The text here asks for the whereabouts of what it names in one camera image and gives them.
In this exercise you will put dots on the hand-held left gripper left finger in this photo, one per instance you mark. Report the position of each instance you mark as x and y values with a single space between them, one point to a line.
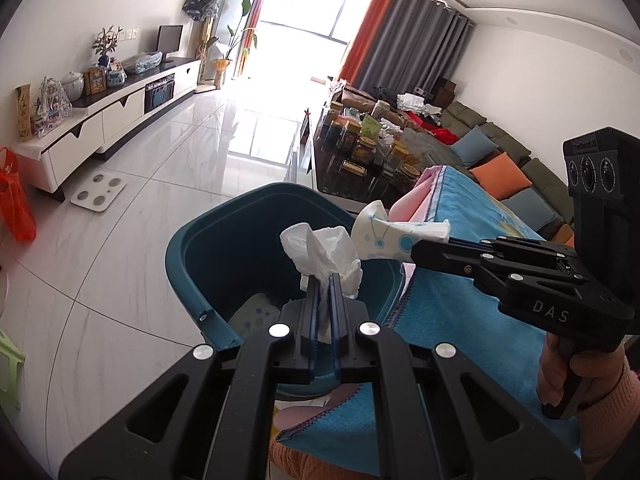
312 315

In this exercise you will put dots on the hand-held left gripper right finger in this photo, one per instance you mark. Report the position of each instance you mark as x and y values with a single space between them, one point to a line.
336 315

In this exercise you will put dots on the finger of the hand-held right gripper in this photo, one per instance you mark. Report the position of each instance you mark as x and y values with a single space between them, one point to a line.
520 246
445 257

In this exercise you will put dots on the white tissue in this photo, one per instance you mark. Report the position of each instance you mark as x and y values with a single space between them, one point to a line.
325 250

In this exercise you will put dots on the teal plastic bin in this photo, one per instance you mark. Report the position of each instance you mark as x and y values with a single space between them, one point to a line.
225 230

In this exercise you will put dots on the person's right forearm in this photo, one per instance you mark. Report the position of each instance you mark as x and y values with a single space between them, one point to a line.
615 420

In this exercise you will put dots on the person's right hand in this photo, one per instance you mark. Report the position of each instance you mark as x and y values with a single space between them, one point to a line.
550 365

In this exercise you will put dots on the blue cushion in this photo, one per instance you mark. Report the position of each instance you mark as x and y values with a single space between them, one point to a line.
475 147
532 210

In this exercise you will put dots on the orange cushion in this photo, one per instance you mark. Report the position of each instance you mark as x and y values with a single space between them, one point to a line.
564 236
500 175

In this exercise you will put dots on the blue floral blanket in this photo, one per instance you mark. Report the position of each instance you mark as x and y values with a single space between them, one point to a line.
450 305

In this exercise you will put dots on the pink cloth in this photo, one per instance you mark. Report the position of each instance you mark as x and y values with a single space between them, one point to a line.
415 195

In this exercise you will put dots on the red cloth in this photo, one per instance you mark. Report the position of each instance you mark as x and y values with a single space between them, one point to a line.
440 132

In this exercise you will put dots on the black glass coffee table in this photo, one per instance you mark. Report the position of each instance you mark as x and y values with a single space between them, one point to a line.
340 182

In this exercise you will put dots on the group of glass jars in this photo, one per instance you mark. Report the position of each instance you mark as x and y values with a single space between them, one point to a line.
360 145

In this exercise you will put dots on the grey-green sofa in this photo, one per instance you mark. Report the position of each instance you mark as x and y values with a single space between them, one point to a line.
465 112

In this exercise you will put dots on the orange ribbed cloth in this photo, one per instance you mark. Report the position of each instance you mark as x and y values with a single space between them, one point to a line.
305 462

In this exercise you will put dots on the white clothes pile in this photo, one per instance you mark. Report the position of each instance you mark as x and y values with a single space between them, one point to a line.
415 102

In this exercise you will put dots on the dark brown box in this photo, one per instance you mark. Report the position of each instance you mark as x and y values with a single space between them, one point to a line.
445 91

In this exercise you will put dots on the grey curtain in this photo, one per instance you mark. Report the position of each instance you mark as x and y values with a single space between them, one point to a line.
410 45

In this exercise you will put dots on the white bathroom scale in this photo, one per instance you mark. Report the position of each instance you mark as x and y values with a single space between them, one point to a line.
97 192

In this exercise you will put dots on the tall leafy potted plant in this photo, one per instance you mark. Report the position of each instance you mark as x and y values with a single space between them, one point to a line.
221 67

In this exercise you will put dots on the black stereo unit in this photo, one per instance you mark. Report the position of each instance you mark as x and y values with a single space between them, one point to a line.
160 93

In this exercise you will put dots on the large window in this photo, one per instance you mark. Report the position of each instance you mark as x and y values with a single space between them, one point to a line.
320 10

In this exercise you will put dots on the white and black TV cabinet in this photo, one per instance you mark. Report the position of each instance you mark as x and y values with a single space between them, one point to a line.
115 115

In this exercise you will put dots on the clear plastic wrapped bundle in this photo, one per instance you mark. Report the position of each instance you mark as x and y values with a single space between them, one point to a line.
141 62

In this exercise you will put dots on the green plastic stool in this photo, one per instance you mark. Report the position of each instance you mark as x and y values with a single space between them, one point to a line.
10 365

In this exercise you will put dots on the blue and white ceramic jar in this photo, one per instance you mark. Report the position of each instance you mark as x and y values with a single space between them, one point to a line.
116 78

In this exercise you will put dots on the black computer monitor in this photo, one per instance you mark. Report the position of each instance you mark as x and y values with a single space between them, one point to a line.
170 40

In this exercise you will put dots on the orange plastic bag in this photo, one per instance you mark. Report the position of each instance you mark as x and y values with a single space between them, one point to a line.
17 210

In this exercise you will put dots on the white standing air conditioner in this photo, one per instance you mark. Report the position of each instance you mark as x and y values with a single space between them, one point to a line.
235 0

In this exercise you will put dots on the covered standing fan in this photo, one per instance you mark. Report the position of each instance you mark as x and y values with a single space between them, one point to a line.
200 2

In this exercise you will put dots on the clear wrapped ornament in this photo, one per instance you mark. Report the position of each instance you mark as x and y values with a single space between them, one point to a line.
50 107

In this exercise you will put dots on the small potted plant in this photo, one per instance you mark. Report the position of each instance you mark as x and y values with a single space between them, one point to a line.
106 42

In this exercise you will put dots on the tan gift box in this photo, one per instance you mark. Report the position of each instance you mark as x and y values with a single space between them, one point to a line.
24 115

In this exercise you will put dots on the wooden picture frame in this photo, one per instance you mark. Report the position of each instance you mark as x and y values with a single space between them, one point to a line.
95 81

